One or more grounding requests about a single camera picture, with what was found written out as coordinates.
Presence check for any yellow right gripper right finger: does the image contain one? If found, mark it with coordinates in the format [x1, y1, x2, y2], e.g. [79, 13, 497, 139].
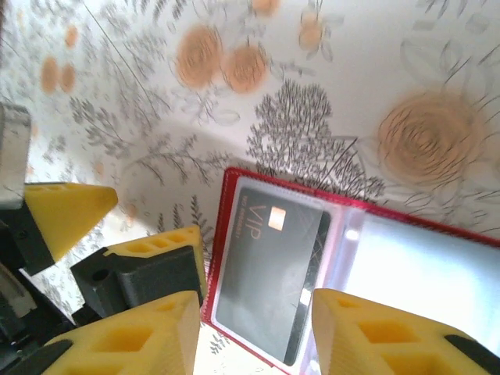
[313, 287, 500, 375]

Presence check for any red card holder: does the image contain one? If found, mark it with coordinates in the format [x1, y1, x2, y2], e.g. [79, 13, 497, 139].
[198, 166, 500, 375]

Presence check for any black credit card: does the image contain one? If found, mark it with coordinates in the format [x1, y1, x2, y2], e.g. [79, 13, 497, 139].
[215, 185, 332, 367]

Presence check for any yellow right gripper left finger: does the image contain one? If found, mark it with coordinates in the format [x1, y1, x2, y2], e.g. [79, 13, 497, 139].
[7, 291, 202, 375]

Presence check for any floral print table cover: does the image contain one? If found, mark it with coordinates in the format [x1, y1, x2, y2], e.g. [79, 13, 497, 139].
[0, 0, 500, 375]

